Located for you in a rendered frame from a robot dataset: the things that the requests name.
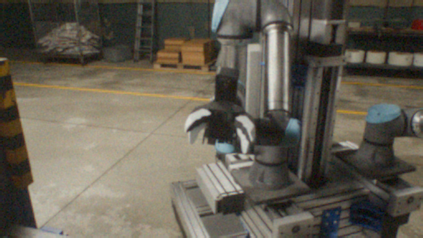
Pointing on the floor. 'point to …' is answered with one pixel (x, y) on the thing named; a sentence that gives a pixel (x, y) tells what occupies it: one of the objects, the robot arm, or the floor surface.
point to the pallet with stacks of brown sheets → (187, 54)
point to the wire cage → (69, 37)
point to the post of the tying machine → (14, 197)
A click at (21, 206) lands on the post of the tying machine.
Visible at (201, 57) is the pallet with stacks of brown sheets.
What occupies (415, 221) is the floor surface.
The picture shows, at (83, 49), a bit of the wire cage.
